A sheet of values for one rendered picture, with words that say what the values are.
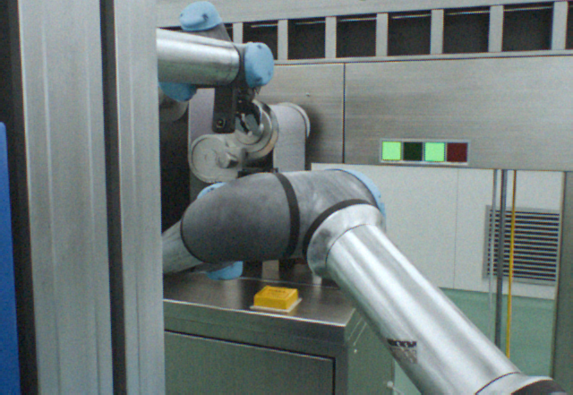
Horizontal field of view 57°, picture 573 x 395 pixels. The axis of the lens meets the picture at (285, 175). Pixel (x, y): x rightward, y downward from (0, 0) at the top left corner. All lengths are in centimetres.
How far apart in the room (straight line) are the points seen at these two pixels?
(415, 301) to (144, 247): 38
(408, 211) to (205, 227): 334
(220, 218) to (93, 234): 47
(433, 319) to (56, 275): 42
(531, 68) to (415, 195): 249
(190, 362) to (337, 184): 65
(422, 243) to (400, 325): 343
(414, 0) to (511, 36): 28
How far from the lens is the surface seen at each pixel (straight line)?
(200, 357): 120
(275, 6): 168
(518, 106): 153
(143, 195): 22
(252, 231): 64
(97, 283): 20
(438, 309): 56
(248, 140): 130
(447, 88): 154
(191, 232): 70
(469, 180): 389
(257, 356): 113
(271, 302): 107
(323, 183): 69
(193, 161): 140
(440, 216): 393
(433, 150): 153
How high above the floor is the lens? 128
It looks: 6 degrees down
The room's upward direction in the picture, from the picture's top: straight up
